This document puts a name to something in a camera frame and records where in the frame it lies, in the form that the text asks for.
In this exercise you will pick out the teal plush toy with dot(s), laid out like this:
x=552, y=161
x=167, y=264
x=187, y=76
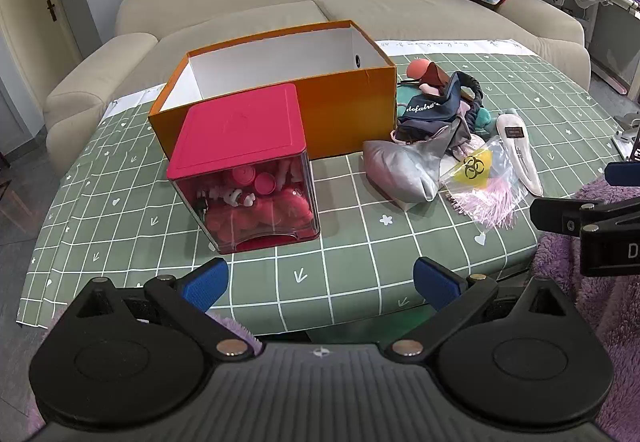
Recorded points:
x=482, y=120

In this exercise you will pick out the cream door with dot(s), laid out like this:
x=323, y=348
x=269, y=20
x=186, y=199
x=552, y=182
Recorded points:
x=30, y=47

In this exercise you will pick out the orange cardboard box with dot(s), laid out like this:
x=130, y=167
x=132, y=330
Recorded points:
x=345, y=112

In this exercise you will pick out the green checked tablecloth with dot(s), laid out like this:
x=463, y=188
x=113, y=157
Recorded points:
x=350, y=242

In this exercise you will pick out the navy printed headband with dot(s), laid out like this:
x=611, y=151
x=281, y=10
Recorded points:
x=425, y=110

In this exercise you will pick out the white fuzzy hair clip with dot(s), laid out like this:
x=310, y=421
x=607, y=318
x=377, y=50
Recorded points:
x=520, y=152

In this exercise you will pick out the black braided headband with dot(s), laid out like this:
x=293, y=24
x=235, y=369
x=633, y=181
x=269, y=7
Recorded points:
x=475, y=90

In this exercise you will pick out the pink round puff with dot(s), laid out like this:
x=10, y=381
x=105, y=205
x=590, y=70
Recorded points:
x=417, y=70

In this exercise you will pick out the clear container with pink lid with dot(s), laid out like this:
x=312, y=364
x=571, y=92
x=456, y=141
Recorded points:
x=235, y=132

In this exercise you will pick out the beige sofa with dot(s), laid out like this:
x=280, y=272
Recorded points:
x=225, y=17

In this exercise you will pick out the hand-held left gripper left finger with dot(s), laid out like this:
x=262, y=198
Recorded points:
x=202, y=284

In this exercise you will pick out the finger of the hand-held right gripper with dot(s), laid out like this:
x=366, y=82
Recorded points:
x=624, y=173
x=565, y=217

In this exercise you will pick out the purple fleece garment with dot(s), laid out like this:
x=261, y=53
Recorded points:
x=560, y=272

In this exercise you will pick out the brown soft pouch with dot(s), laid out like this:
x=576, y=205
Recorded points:
x=440, y=75

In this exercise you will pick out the silver satin pouch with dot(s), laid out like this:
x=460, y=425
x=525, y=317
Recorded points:
x=400, y=162

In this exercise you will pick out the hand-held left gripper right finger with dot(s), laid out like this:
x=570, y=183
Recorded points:
x=435, y=284

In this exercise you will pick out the clear bag with yellow label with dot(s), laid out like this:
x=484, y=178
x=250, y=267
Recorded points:
x=480, y=182

